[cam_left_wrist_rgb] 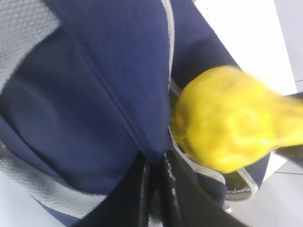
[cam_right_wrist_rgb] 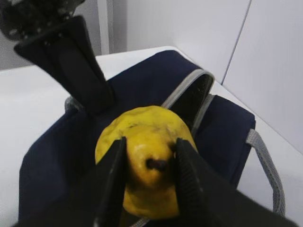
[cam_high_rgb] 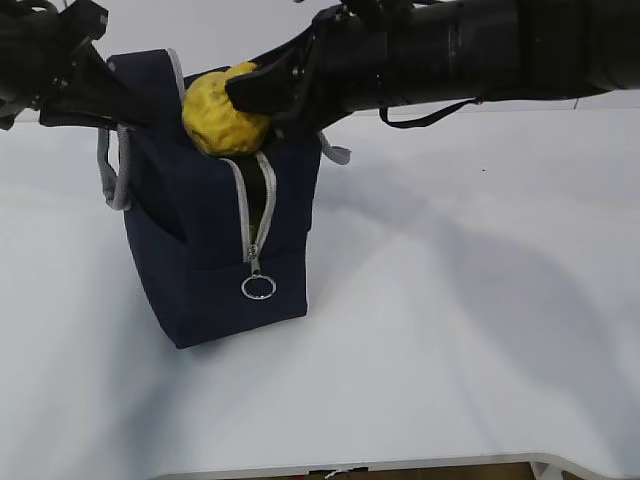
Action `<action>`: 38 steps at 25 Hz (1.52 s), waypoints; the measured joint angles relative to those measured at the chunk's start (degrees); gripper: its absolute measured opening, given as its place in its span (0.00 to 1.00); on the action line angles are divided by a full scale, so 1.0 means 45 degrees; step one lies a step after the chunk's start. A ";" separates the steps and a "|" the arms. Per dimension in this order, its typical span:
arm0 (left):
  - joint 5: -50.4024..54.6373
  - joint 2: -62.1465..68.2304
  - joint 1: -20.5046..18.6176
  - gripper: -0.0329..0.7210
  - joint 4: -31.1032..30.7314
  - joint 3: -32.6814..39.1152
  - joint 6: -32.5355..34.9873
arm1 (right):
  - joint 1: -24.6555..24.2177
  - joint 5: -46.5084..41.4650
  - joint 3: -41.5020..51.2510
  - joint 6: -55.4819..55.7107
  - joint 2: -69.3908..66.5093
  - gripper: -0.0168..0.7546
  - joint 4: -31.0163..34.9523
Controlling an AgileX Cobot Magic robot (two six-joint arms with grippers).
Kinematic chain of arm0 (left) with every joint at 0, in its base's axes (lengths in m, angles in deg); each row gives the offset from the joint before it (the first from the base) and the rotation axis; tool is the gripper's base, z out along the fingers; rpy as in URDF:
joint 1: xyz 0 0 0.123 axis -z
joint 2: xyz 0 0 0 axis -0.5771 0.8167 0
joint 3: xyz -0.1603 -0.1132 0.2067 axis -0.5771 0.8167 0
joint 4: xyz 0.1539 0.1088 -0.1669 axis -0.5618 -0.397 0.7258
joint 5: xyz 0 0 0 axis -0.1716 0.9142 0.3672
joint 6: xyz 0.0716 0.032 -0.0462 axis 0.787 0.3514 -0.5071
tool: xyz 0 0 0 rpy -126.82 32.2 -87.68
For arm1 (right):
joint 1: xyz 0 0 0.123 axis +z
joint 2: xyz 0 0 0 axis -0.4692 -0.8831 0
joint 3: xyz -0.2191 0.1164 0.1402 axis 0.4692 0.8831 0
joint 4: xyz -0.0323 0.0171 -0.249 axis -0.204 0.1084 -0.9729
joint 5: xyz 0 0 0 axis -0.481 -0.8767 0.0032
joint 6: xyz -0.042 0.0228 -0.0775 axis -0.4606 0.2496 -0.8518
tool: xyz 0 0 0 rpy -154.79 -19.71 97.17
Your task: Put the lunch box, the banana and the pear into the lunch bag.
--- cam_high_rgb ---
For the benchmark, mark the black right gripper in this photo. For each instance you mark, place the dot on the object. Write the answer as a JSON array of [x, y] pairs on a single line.
[[312, 80]]

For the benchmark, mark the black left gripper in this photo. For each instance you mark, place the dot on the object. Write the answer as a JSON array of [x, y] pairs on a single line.
[[48, 57]]

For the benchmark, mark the yellow pear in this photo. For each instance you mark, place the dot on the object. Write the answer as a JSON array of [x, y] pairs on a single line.
[[212, 122]]

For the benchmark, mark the navy blue lunch bag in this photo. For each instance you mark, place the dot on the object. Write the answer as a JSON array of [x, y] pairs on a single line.
[[219, 243]]

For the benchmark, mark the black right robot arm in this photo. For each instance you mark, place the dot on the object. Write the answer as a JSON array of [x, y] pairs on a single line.
[[458, 53]]

